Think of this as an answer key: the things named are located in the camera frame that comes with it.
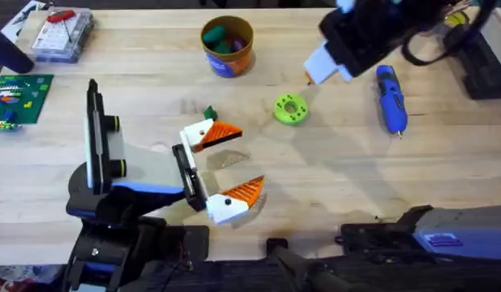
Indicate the left gripper, grey and black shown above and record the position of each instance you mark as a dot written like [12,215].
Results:
[153,168]

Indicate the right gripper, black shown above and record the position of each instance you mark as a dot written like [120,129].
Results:
[364,36]

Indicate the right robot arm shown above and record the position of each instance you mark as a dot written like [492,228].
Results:
[469,229]

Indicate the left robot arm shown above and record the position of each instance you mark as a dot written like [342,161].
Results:
[112,211]

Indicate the small green vegetable toy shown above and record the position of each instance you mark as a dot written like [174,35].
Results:
[211,113]

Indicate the blue electric screwdriver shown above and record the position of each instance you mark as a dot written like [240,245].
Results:
[390,97]

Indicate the green disc with holes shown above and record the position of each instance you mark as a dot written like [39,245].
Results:
[283,111]

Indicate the brown tub with toys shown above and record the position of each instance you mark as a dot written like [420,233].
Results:
[228,46]

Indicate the yellow tape roll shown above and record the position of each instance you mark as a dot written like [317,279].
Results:
[457,19]

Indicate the black upright left wrist plate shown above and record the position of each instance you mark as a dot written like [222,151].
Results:
[97,138]

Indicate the black box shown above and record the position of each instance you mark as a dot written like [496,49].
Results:
[483,73]

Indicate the clear box with red tool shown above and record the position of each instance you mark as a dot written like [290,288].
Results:
[62,36]

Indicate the green board with toy blocks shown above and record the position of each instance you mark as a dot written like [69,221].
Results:
[19,99]

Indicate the dark blue cylinder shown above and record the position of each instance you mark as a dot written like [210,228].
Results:
[9,52]

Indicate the flat white package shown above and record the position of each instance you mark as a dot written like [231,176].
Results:
[21,20]

